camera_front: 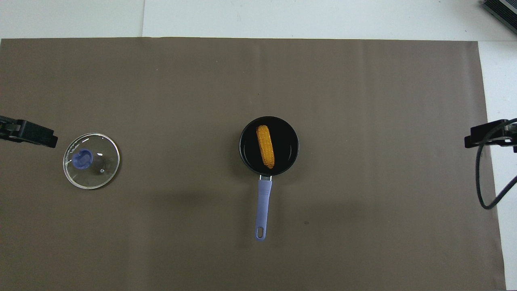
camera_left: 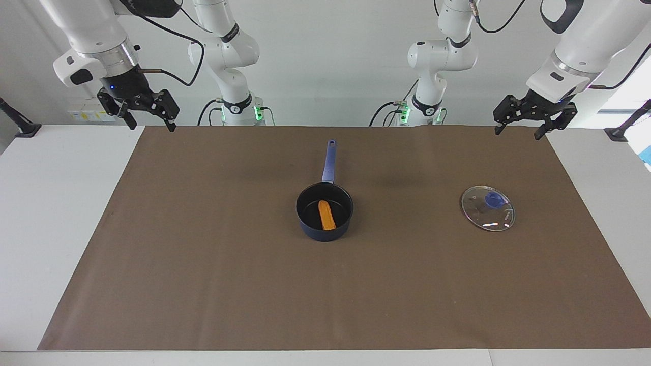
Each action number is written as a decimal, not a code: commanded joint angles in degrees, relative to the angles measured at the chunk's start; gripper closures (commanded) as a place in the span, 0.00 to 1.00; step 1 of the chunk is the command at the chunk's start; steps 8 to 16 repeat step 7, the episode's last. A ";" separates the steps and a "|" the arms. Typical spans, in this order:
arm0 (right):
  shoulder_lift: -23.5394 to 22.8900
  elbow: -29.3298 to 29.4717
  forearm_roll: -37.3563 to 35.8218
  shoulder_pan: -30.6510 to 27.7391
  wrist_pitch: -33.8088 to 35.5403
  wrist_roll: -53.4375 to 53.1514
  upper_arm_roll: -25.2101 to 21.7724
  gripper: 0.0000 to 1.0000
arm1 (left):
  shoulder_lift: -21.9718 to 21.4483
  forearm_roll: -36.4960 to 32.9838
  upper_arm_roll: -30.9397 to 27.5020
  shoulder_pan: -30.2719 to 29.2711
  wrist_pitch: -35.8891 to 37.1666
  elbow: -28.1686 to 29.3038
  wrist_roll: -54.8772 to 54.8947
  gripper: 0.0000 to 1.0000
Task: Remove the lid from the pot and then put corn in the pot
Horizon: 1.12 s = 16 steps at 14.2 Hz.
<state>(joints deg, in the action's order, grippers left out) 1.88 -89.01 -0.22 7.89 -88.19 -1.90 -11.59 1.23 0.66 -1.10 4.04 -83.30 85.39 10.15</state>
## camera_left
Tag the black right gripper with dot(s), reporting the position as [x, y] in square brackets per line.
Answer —
[127, 91]

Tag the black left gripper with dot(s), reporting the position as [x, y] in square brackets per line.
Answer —
[539, 105]

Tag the glass lid blue knob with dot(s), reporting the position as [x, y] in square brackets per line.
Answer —
[488, 216]

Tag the yellow toy corn cob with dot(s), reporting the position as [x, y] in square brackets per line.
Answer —
[326, 216]

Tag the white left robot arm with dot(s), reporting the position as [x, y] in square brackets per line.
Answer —
[585, 46]

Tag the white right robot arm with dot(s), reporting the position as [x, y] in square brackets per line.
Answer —
[91, 35]

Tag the white box yellow labels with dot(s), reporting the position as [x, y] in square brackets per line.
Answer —
[86, 114]

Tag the blue white package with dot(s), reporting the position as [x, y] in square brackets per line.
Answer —
[647, 155]

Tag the brown table mat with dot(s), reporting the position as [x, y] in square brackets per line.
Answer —
[325, 295]

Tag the black camera stand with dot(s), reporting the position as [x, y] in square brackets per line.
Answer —
[623, 129]
[23, 127]

